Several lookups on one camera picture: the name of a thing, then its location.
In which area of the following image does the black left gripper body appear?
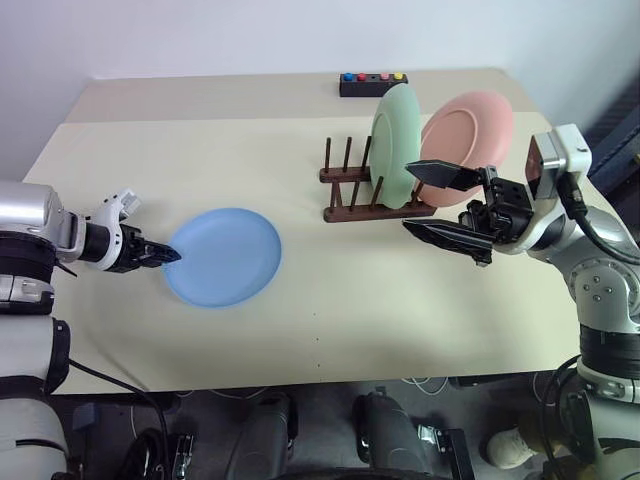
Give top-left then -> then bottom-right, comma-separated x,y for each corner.
118,224 -> 152,274

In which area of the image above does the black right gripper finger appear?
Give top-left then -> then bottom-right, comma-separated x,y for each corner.
401,217 -> 495,267
404,158 -> 487,191

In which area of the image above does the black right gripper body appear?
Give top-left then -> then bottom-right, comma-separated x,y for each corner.
458,166 -> 535,246

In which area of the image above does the pink red plate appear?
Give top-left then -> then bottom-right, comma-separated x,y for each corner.
412,90 -> 515,207

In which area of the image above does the green plate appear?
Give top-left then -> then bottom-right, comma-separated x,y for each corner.
368,84 -> 422,210

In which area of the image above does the blue plate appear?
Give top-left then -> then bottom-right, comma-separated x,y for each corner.
163,207 -> 283,309

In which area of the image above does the brown wooden dish rack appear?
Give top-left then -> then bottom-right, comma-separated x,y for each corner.
318,135 -> 436,224

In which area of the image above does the black button box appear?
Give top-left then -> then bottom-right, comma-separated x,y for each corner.
339,72 -> 410,99

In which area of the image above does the dark ribbed panel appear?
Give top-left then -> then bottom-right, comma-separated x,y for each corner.
588,77 -> 640,179

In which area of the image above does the dark rounded shape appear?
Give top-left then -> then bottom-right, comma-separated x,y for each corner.
352,391 -> 427,480
232,392 -> 300,480

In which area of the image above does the white sneaker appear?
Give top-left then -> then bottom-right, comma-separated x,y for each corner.
486,424 -> 540,470

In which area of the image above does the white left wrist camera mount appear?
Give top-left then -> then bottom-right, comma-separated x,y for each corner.
74,187 -> 145,235

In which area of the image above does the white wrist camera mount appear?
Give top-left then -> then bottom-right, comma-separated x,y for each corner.
523,123 -> 593,211
74,187 -> 145,235

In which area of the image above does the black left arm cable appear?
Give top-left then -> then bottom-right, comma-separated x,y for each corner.
49,258 -> 79,280

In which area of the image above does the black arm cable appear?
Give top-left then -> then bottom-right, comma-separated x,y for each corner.
558,172 -> 640,265
49,258 -> 79,280

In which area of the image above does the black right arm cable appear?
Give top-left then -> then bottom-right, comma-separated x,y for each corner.
558,172 -> 640,265

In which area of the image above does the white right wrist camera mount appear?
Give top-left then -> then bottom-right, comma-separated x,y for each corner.
523,123 -> 593,211

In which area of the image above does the black hanging cable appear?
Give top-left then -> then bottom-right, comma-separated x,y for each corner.
67,357 -> 171,480
542,355 -> 589,480

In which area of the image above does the thin white floor cable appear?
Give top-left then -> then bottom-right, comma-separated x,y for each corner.
399,374 -> 454,399

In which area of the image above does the black metal caster bracket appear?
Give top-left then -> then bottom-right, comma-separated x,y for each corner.
416,424 -> 477,480

